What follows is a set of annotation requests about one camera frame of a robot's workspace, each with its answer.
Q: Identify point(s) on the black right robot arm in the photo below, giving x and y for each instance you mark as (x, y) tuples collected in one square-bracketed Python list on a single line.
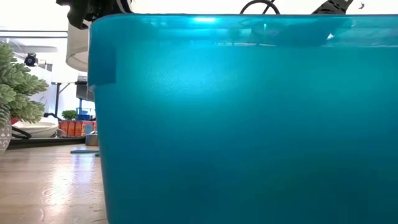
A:
[(334, 5)]

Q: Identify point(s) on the green artificial potted plant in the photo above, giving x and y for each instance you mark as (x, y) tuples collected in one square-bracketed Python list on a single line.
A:
[(18, 84)]

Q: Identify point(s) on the row of orange boxes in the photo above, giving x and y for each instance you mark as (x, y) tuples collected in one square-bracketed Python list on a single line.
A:
[(74, 128)]

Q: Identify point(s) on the teal plastic bin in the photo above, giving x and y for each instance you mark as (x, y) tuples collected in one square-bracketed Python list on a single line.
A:
[(248, 124)]

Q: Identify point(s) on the black metal table frame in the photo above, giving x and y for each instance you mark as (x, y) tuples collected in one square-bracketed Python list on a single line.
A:
[(46, 142)]

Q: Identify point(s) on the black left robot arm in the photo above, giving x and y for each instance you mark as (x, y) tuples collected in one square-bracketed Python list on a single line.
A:
[(81, 12)]

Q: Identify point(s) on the black mounted camera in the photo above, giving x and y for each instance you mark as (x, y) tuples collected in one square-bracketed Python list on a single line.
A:
[(30, 59)]

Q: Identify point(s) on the blue crate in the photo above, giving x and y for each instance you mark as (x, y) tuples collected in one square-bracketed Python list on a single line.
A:
[(83, 117)]

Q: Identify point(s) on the white bowl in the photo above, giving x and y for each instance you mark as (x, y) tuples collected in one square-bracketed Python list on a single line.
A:
[(37, 129)]

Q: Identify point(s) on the white shade silver lamp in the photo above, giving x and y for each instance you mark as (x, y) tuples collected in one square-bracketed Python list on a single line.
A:
[(77, 49)]

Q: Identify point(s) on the black background table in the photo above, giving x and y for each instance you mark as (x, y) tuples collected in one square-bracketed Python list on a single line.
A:
[(57, 93)]

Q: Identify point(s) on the grey box under table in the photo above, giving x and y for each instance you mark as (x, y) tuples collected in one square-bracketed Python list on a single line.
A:
[(84, 91)]

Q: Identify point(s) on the small green potted plant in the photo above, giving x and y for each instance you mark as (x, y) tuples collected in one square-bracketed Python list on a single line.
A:
[(69, 115)]

